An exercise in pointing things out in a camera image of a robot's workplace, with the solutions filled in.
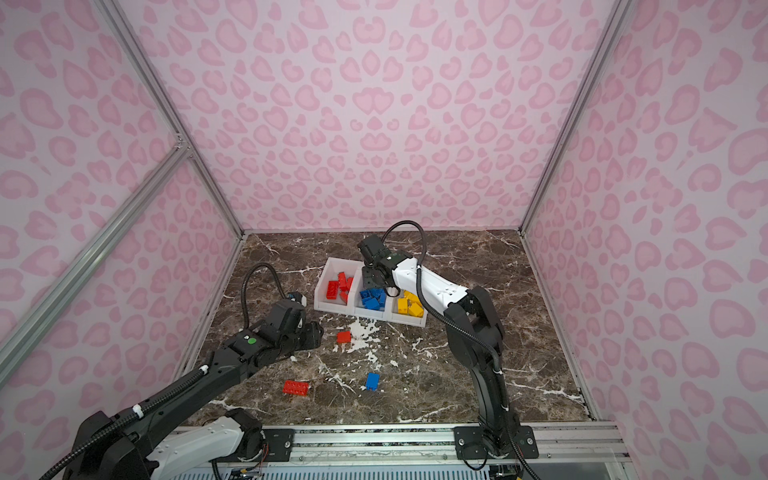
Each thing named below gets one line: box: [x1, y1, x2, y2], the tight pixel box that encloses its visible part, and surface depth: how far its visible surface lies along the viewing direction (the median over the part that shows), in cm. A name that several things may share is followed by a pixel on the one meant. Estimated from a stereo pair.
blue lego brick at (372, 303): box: [364, 298, 380, 310], surface depth 98 cm
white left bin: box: [314, 257, 365, 315], surface depth 100 cm
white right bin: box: [385, 289, 428, 328], surface depth 95 cm
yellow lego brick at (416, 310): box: [408, 302, 424, 317], surface depth 96 cm
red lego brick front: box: [282, 380, 309, 396], surface depth 83 cm
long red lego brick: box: [326, 280, 339, 300], surface depth 102 cm
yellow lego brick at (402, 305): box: [397, 298, 408, 314], surface depth 97 cm
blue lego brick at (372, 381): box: [366, 372, 381, 392], surface depth 84 cm
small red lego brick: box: [336, 331, 353, 343], surface depth 94 cm
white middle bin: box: [353, 266, 395, 323], surface depth 95 cm
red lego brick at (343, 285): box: [337, 272, 349, 294], surface depth 104 cm
